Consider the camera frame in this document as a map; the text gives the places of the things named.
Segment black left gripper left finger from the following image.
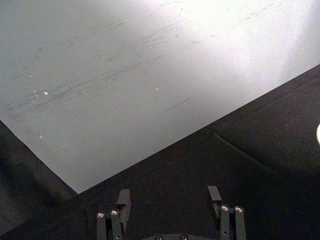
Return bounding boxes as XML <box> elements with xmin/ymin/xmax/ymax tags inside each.
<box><xmin>96</xmin><ymin>188</ymin><xmax>132</xmax><ymax>240</ymax></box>

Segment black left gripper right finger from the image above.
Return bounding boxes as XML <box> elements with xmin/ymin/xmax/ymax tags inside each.
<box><xmin>207</xmin><ymin>185</ymin><xmax>247</xmax><ymax>240</ymax></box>

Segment plain pale wall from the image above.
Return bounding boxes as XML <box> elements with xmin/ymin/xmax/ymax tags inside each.
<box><xmin>0</xmin><ymin>0</ymin><xmax>320</xmax><ymax>195</ymax></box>

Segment black table cloth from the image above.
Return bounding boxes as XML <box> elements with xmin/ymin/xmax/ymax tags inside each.
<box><xmin>0</xmin><ymin>64</ymin><xmax>320</xmax><ymax>240</ymax></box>

